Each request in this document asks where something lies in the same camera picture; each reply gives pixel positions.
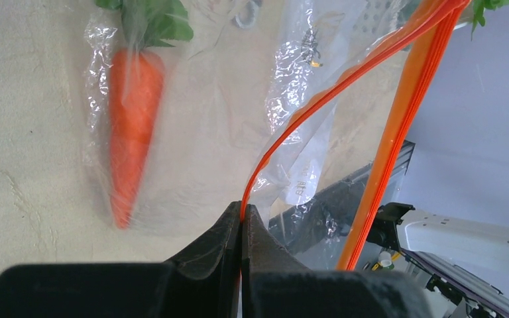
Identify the white plastic basket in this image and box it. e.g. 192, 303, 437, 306
351, 0, 423, 55

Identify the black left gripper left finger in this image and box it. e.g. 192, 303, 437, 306
0, 201, 241, 317

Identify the orange toy carrot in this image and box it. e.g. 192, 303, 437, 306
95, 1, 194, 229

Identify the green leafy toy vegetable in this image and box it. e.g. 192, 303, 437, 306
471, 0, 509, 40

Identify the clear zip top bag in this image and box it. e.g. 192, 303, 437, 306
80, 1, 469, 269

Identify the red handled adjustable wrench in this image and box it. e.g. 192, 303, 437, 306
230, 0, 263, 30

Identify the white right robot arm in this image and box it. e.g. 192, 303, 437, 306
367, 202, 509, 317

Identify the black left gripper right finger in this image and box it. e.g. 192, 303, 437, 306
241, 205, 431, 317

